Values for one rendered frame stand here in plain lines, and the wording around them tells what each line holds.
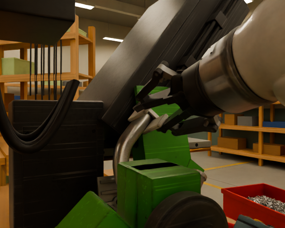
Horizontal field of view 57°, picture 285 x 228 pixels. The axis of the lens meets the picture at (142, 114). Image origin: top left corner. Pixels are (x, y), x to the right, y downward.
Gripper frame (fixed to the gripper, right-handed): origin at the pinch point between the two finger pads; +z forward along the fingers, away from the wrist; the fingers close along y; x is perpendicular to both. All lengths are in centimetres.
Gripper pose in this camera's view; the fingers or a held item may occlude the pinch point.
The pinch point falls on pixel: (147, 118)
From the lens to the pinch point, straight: 50.2
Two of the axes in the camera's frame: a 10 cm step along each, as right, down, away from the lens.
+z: -4.5, 2.5, 8.6
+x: -5.4, 6.9, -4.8
